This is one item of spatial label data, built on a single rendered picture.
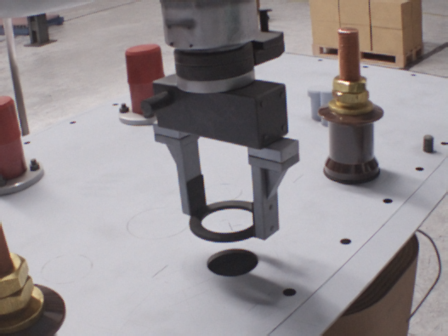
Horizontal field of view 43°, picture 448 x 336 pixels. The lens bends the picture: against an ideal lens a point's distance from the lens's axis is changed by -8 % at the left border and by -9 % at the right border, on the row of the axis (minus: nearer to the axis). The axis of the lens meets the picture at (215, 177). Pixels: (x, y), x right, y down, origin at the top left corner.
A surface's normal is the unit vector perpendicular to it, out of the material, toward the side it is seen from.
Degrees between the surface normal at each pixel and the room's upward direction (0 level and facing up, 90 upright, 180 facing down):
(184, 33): 90
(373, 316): 90
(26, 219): 0
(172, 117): 90
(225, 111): 90
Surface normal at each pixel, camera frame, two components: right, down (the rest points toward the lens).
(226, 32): 0.33, 0.37
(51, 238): -0.09, -0.90
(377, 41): -0.60, 0.38
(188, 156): 0.76, 0.21
